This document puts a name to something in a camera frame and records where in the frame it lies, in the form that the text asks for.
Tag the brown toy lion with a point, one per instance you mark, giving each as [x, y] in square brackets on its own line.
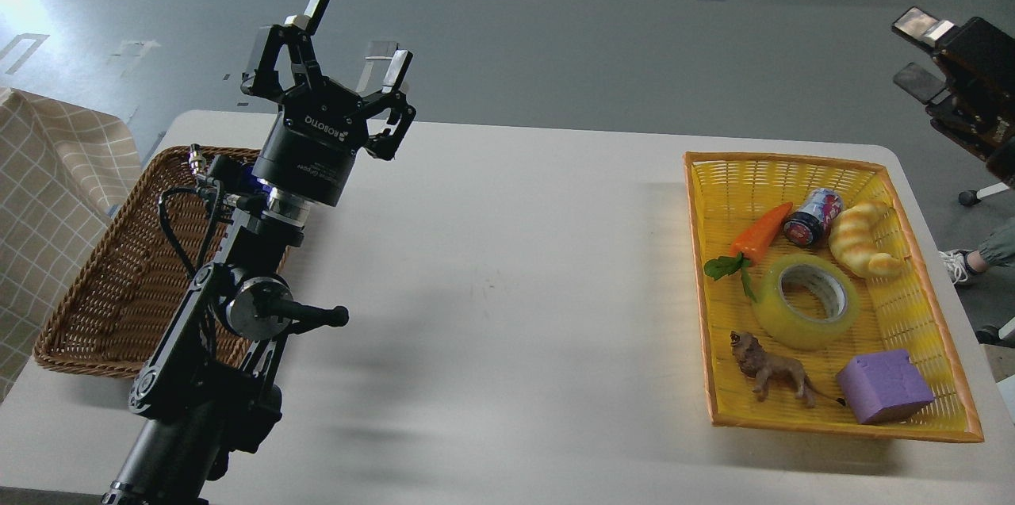
[757, 363]

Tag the small soda can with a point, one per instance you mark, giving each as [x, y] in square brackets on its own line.
[809, 224]

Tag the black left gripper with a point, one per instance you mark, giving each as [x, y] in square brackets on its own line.
[313, 140]

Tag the black chair caster leg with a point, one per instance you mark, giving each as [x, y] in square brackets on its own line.
[970, 198]

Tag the beige checkered cloth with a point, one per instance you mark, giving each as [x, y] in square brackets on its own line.
[65, 170]

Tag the brown wicker basket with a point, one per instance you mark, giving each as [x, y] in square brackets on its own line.
[115, 312]

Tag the yellow tape roll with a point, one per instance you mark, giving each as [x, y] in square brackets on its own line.
[806, 302]

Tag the purple foam cube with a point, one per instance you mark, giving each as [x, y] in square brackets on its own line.
[884, 387]

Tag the person leg with shoe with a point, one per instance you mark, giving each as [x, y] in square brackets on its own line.
[996, 250]

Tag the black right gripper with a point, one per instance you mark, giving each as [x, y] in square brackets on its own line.
[978, 61]

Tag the yellow plastic basket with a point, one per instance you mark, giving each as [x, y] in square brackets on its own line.
[728, 191]

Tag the orange toy carrot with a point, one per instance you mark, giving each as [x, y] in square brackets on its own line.
[749, 248]

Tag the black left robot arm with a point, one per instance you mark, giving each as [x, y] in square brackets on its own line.
[209, 388]

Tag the toy croissant bread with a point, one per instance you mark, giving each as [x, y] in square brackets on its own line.
[853, 245]

